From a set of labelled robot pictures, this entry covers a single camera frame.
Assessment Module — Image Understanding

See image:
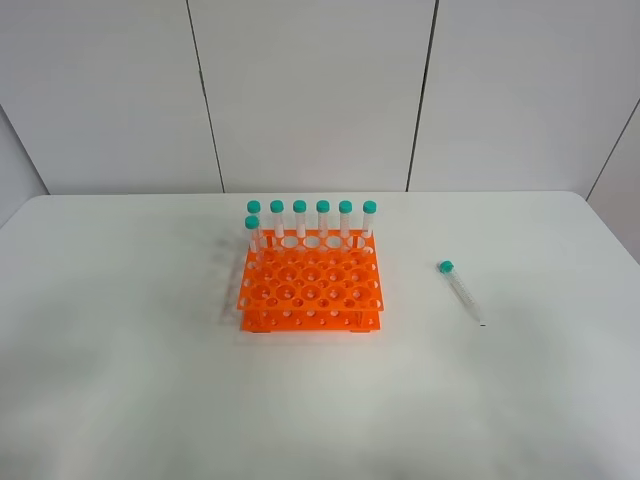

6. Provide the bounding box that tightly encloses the green capped test tube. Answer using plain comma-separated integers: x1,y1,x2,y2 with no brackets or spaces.
437,260,486,326

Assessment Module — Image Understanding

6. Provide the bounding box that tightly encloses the orange test tube rack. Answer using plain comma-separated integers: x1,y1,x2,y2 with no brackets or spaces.
237,229,384,333

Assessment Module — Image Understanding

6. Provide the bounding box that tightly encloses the second row left tube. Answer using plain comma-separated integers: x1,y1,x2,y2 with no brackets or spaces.
245,214,263,263

